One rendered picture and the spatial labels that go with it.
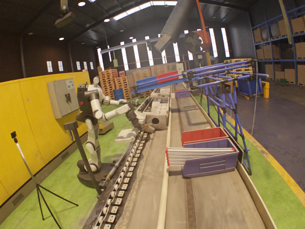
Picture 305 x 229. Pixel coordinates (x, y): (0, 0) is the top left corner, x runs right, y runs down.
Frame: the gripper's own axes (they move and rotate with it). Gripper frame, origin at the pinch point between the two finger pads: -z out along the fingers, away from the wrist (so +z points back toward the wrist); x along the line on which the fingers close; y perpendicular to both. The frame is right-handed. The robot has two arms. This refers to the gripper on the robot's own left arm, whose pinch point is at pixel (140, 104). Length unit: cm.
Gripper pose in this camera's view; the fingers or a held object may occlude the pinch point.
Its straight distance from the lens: 208.1
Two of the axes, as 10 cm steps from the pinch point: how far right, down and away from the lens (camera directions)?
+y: 0.1, -9.6, -2.9
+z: -9.9, -0.4, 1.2
